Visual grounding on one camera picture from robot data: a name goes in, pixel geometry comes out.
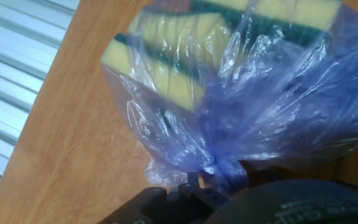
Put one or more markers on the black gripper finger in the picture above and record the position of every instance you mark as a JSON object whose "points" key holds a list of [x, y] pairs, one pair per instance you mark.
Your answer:
{"points": [[172, 205]]}

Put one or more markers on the yellow green scouring sponge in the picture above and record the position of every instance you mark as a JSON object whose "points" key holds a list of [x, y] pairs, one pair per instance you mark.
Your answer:
{"points": [[179, 34], [291, 12], [172, 84]]}

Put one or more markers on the blue translucent plastic bag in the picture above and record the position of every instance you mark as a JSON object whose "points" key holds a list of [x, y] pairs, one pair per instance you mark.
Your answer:
{"points": [[259, 109]]}

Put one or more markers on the yellow green sponges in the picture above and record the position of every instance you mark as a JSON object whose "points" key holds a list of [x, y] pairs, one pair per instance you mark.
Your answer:
{"points": [[73, 140]]}

